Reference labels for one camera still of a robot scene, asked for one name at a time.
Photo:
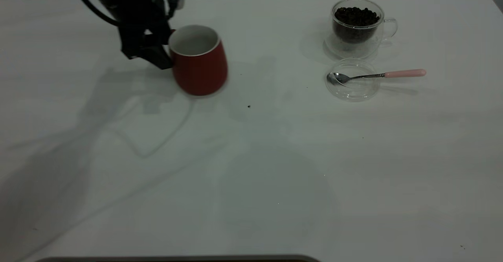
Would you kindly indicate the coffee beans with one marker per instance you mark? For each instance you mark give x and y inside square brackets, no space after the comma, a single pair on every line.
[355,22]

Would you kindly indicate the red ceramic cup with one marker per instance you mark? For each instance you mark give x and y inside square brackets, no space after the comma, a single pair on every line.
[200,73]

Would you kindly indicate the clear glass mug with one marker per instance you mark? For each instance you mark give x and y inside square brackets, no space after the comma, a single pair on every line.
[353,48]

